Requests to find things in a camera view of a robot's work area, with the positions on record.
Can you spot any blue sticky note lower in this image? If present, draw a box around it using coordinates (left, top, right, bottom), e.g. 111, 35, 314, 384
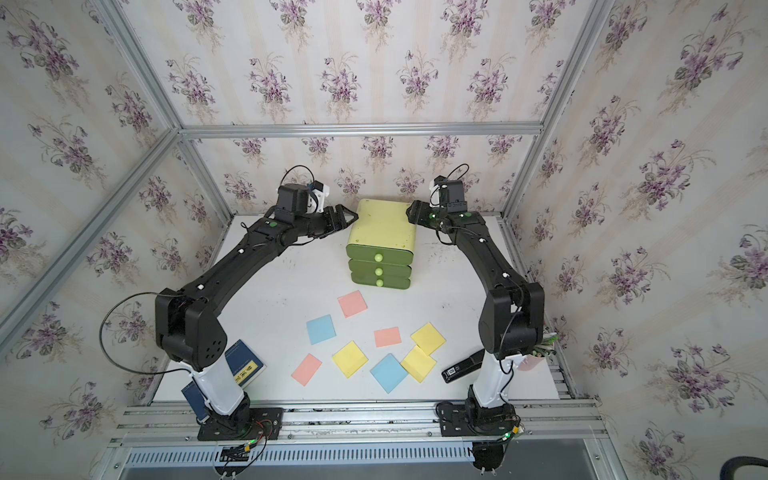
371, 354, 408, 394

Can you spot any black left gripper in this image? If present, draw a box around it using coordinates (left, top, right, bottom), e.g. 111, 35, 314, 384
292, 202, 359, 239

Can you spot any pink sticky note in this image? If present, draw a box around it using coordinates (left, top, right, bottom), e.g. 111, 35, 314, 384
374, 327, 402, 348
337, 290, 368, 318
291, 354, 322, 386

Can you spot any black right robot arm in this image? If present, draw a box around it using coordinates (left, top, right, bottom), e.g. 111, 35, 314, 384
406, 200, 545, 431

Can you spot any yellow sticky note lower right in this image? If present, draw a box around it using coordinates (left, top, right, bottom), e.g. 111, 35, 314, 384
400, 346, 437, 383

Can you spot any yellow sticky note upper right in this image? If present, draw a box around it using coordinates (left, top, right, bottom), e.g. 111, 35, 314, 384
411, 323, 446, 356

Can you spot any green three-drawer cabinet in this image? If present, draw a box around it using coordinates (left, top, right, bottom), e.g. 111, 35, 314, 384
346, 199, 416, 290

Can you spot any yellow sticky note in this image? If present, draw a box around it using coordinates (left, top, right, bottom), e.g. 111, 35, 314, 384
332, 341, 368, 379
411, 323, 446, 356
400, 346, 437, 383

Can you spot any dark blue book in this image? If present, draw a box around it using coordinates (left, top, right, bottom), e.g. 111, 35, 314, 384
181, 340, 265, 422

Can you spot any blue sticky note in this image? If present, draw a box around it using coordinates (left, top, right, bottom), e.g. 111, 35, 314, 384
371, 354, 408, 394
306, 315, 336, 345

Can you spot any black stapler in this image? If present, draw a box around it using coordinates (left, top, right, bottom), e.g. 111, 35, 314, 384
441, 350, 485, 384

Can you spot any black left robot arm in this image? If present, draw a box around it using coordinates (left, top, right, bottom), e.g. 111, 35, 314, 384
155, 204, 358, 417

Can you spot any yellow sticky note left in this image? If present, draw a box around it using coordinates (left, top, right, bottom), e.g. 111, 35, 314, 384
332, 341, 368, 379

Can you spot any small circuit board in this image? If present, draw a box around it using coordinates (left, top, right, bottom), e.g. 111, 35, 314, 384
219, 445, 251, 463

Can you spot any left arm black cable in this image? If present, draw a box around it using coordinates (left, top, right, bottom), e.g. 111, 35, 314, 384
99, 291, 193, 378

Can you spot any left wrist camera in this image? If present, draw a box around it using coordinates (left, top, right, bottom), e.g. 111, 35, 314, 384
307, 180, 330, 213

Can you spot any blue sticky note left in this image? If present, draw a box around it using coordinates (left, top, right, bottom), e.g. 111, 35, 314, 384
306, 315, 336, 345

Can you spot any pink pen holder cup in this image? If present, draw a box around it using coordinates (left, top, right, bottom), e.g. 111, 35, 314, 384
517, 333, 558, 372

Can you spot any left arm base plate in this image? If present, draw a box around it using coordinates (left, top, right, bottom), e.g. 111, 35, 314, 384
197, 407, 285, 442

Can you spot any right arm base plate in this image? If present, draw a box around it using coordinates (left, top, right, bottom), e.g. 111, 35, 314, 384
434, 401, 524, 440

